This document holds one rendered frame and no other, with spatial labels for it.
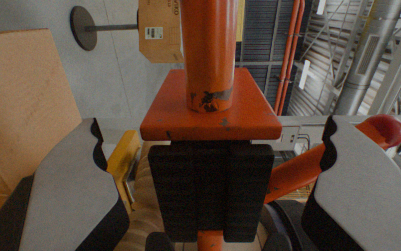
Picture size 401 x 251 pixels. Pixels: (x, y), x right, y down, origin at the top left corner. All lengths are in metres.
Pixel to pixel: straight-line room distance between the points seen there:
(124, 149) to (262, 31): 10.89
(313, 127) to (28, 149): 1.37
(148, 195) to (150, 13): 1.81
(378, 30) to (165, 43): 4.89
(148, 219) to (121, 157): 0.12
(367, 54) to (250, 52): 6.40
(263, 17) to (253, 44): 1.31
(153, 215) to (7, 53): 0.27
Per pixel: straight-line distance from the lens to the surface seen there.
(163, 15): 1.89
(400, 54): 2.75
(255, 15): 10.91
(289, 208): 0.30
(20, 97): 0.34
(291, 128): 1.30
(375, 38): 5.78
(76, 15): 2.26
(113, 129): 1.39
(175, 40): 1.79
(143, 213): 0.18
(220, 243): 0.18
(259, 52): 11.22
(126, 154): 0.28
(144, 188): 0.20
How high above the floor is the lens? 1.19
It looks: 2 degrees down
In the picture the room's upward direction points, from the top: 89 degrees clockwise
